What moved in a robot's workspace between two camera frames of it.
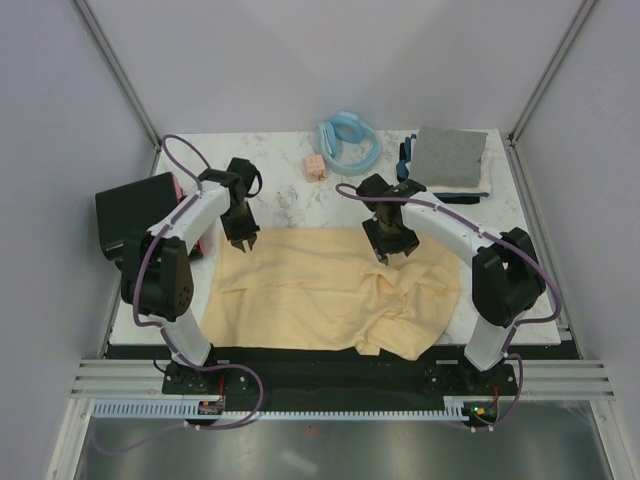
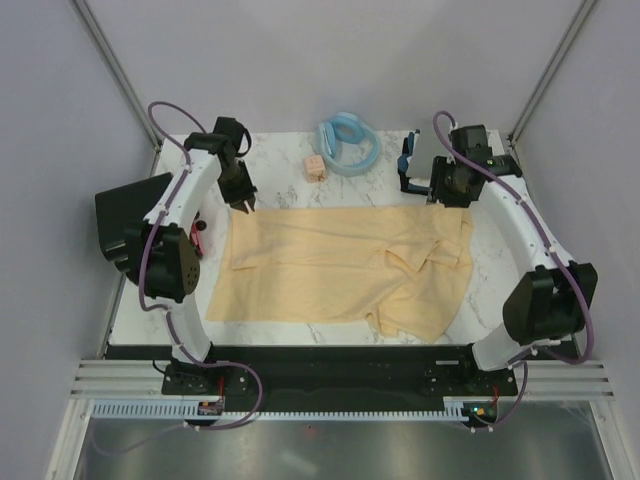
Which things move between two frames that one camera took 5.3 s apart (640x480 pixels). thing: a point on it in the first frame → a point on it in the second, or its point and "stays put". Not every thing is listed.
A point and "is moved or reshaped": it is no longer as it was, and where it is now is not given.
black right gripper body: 389,239 → 453,195
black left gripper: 246,233 → 238,196
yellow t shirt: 322,288 is moved or reshaped
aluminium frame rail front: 136,378 stays put
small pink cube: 314,166 stays put
